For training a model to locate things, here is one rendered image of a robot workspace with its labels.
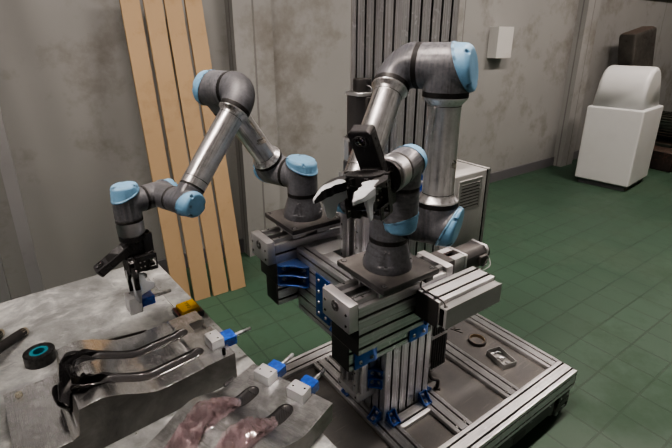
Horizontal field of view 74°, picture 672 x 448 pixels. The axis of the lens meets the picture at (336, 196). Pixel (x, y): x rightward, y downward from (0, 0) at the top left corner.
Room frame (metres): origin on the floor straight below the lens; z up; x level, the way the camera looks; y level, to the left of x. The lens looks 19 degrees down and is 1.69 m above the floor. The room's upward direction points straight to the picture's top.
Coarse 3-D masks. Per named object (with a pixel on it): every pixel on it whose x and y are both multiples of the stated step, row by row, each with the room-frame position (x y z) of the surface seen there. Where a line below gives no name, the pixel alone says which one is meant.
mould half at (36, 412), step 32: (192, 320) 1.14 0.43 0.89; (64, 352) 0.95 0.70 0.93; (160, 352) 1.01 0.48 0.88; (32, 384) 0.91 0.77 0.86; (128, 384) 0.86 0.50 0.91; (160, 384) 0.89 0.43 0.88; (192, 384) 0.92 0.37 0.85; (32, 416) 0.81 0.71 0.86; (64, 416) 0.81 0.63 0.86; (96, 416) 0.78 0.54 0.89; (128, 416) 0.82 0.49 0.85; (160, 416) 0.86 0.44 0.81
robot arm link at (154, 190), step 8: (144, 184) 1.26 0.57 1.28; (152, 184) 1.26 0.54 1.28; (160, 184) 1.25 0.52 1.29; (168, 184) 1.26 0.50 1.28; (176, 184) 1.30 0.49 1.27; (152, 192) 1.23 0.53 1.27; (160, 192) 1.22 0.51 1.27; (152, 200) 1.22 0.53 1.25; (160, 200) 1.21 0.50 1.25; (152, 208) 1.24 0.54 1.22
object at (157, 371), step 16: (176, 336) 1.08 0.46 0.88; (80, 352) 0.94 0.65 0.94; (96, 352) 0.96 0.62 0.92; (112, 352) 0.98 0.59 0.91; (128, 352) 1.00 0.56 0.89; (144, 352) 1.01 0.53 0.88; (192, 352) 1.00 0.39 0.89; (64, 368) 0.90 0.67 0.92; (160, 368) 0.95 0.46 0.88; (64, 384) 0.89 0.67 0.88; (80, 384) 0.84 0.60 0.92; (96, 384) 0.83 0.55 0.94; (64, 400) 0.85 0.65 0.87
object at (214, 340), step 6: (216, 330) 1.06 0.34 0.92; (228, 330) 1.08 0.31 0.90; (240, 330) 1.09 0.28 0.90; (246, 330) 1.09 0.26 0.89; (204, 336) 1.04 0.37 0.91; (210, 336) 1.03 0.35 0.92; (216, 336) 1.03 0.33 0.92; (222, 336) 1.03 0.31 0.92; (228, 336) 1.05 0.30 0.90; (234, 336) 1.05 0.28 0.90; (210, 342) 1.01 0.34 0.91; (216, 342) 1.01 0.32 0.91; (222, 342) 1.02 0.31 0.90; (228, 342) 1.04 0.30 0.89; (234, 342) 1.05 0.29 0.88; (210, 348) 1.02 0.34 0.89; (216, 348) 1.01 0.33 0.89
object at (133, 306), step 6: (126, 294) 1.18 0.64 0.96; (132, 294) 1.18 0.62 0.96; (144, 294) 1.20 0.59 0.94; (150, 294) 1.20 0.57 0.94; (156, 294) 1.22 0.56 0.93; (162, 294) 1.23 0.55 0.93; (126, 300) 1.17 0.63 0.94; (132, 300) 1.15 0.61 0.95; (144, 300) 1.18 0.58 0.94; (150, 300) 1.19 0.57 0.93; (126, 306) 1.18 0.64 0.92; (132, 306) 1.15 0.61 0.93; (138, 306) 1.16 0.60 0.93; (144, 306) 1.18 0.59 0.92; (132, 312) 1.15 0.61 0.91; (138, 312) 1.16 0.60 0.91
